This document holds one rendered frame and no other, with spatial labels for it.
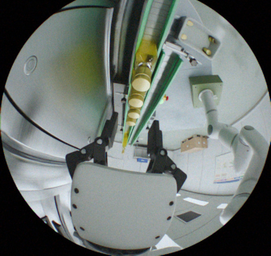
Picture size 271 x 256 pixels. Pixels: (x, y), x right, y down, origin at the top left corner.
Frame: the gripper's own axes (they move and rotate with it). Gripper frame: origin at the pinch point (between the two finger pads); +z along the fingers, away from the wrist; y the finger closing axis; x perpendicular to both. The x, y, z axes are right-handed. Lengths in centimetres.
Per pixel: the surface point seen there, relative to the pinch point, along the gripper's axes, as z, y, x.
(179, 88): 56, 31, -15
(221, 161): 46, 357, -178
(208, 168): 46, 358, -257
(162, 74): 39.6, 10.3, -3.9
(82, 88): 8.5, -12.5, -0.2
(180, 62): 28.4, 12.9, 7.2
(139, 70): 11.0, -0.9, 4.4
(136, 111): 11.7, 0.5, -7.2
